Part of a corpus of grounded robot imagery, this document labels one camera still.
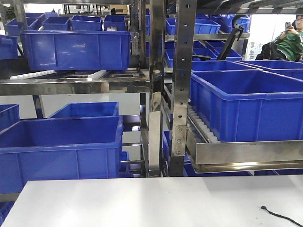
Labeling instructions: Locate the black cable on table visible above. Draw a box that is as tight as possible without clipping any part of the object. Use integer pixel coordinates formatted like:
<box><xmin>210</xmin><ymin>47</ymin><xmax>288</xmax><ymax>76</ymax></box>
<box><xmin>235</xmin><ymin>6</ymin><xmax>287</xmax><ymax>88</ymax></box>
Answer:
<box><xmin>260</xmin><ymin>206</ymin><xmax>303</xmax><ymax>227</ymax></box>

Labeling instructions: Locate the large blue bin right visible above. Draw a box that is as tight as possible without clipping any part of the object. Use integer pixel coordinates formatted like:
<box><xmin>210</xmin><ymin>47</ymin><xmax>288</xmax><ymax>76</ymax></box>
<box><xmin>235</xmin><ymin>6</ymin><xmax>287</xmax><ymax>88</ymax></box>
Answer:
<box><xmin>190</xmin><ymin>70</ymin><xmax>303</xmax><ymax>142</ymax></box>

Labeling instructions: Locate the steel shelf upright post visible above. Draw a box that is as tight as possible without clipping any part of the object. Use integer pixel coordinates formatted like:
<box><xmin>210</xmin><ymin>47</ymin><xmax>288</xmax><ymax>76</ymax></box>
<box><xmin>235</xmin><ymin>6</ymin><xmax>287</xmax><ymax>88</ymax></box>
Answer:
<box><xmin>169</xmin><ymin>0</ymin><xmax>197</xmax><ymax>177</ymax></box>

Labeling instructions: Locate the blue bin behind lower left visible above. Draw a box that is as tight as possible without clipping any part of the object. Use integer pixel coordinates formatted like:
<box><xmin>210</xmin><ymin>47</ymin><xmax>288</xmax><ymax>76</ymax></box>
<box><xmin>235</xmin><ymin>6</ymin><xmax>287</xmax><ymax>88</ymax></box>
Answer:
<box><xmin>49</xmin><ymin>102</ymin><xmax>119</xmax><ymax>119</ymax></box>

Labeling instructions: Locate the blue bin far left edge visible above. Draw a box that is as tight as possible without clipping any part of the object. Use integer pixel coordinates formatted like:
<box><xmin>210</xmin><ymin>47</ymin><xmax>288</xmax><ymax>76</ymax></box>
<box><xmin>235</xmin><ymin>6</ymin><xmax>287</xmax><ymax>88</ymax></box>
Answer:
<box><xmin>0</xmin><ymin>104</ymin><xmax>20</xmax><ymax>131</ymax></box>

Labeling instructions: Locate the large blue bin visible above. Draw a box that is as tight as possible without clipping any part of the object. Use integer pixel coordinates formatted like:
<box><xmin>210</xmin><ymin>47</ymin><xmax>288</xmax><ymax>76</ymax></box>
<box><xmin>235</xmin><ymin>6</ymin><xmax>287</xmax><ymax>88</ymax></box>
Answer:
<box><xmin>0</xmin><ymin>116</ymin><xmax>123</xmax><ymax>194</ymax></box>
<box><xmin>22</xmin><ymin>30</ymin><xmax>131</xmax><ymax>71</ymax></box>
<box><xmin>190</xmin><ymin>70</ymin><xmax>303</xmax><ymax>142</ymax></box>

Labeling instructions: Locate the seated person green sweater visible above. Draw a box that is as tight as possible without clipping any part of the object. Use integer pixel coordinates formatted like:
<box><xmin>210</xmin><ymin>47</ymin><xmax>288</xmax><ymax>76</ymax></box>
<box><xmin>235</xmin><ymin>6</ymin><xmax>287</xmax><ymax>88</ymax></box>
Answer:
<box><xmin>256</xmin><ymin>15</ymin><xmax>303</xmax><ymax>61</ymax></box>

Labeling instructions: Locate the large blue bin upper left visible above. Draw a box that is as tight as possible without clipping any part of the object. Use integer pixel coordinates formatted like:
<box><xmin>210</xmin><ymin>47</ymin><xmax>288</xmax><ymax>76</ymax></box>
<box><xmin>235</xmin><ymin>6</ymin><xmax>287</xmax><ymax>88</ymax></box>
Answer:
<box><xmin>22</xmin><ymin>30</ymin><xmax>131</xmax><ymax>71</ymax></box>

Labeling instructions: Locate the large blue bin lower left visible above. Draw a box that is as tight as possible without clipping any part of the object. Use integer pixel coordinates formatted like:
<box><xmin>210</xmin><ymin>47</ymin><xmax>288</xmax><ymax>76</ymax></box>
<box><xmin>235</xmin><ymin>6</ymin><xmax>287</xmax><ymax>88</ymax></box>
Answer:
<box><xmin>0</xmin><ymin>116</ymin><xmax>123</xmax><ymax>194</ymax></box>

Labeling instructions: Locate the steel shelf front rail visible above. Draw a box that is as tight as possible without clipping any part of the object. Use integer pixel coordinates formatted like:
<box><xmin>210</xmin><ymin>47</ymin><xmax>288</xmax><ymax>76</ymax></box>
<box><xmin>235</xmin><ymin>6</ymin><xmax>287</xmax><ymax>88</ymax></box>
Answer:
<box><xmin>186</xmin><ymin>132</ymin><xmax>303</xmax><ymax>173</ymax></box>

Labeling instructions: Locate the blue bin behind right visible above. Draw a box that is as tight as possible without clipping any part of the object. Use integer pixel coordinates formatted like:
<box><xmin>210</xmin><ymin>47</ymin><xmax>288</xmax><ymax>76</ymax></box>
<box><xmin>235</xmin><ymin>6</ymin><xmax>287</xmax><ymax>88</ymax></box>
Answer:
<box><xmin>191</xmin><ymin>60</ymin><xmax>261</xmax><ymax>72</ymax></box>

